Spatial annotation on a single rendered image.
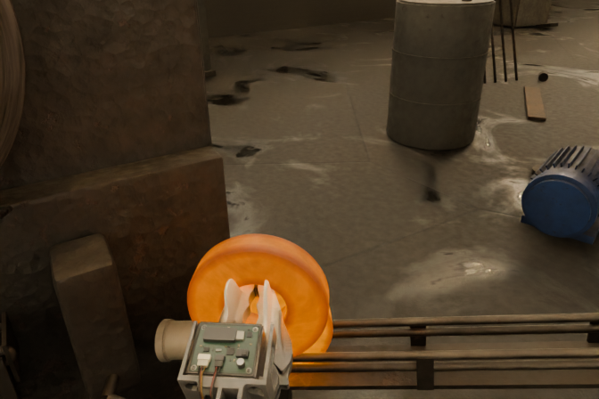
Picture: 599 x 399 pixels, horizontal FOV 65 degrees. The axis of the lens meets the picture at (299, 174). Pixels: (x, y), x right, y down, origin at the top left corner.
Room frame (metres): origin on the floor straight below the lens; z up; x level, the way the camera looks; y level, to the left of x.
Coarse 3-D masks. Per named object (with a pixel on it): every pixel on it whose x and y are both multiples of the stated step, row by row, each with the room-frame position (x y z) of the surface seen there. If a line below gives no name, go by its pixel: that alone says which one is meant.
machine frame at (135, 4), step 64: (64, 0) 0.68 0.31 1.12; (128, 0) 0.72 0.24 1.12; (192, 0) 0.76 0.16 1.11; (64, 64) 0.67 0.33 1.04; (128, 64) 0.71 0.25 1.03; (192, 64) 0.76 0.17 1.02; (64, 128) 0.66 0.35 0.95; (128, 128) 0.70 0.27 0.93; (192, 128) 0.75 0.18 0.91; (0, 192) 0.60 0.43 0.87; (64, 192) 0.60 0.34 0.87; (128, 192) 0.64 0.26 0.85; (192, 192) 0.69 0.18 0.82; (0, 256) 0.55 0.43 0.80; (128, 256) 0.63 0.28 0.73; (192, 256) 0.68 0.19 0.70; (0, 320) 0.54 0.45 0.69; (128, 320) 0.62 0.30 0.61; (64, 384) 0.56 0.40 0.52
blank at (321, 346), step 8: (280, 296) 0.48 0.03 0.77; (256, 304) 0.48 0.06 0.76; (280, 304) 0.48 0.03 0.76; (256, 312) 0.48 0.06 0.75; (328, 320) 0.49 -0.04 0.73; (328, 328) 0.49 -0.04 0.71; (320, 336) 0.48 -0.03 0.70; (328, 336) 0.49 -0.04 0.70; (320, 344) 0.48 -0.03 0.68; (328, 344) 0.49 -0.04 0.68; (304, 352) 0.48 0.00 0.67; (312, 352) 0.48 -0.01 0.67; (320, 352) 0.48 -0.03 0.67
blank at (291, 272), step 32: (224, 256) 0.40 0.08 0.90; (256, 256) 0.39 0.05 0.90; (288, 256) 0.39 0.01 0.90; (192, 288) 0.40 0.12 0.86; (224, 288) 0.39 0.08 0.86; (288, 288) 0.39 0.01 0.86; (320, 288) 0.39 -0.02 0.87; (192, 320) 0.40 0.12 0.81; (256, 320) 0.41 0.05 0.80; (288, 320) 0.39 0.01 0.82; (320, 320) 0.38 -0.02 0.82
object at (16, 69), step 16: (0, 0) 0.51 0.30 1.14; (0, 16) 0.51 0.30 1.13; (0, 32) 0.50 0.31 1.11; (16, 32) 0.51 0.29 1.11; (0, 48) 0.50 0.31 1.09; (16, 48) 0.51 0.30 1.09; (0, 64) 0.50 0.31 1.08; (16, 64) 0.51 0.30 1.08; (0, 80) 0.50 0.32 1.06; (16, 80) 0.50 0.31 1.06; (0, 96) 0.50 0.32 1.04; (16, 96) 0.50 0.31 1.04; (0, 112) 0.49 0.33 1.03; (16, 112) 0.50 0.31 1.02; (0, 128) 0.49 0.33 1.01; (16, 128) 0.50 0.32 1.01; (0, 144) 0.49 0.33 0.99; (0, 160) 0.49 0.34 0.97
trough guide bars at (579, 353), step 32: (352, 320) 0.52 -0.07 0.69; (384, 320) 0.52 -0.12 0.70; (416, 320) 0.51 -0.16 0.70; (448, 320) 0.50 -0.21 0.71; (480, 320) 0.50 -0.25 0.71; (512, 320) 0.49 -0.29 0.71; (544, 320) 0.49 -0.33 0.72; (576, 320) 0.49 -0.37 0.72; (352, 352) 0.46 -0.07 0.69; (384, 352) 0.46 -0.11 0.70; (416, 352) 0.45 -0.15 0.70; (448, 352) 0.45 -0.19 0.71; (480, 352) 0.44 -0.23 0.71; (512, 352) 0.44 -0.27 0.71; (544, 352) 0.43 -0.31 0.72; (576, 352) 0.43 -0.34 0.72
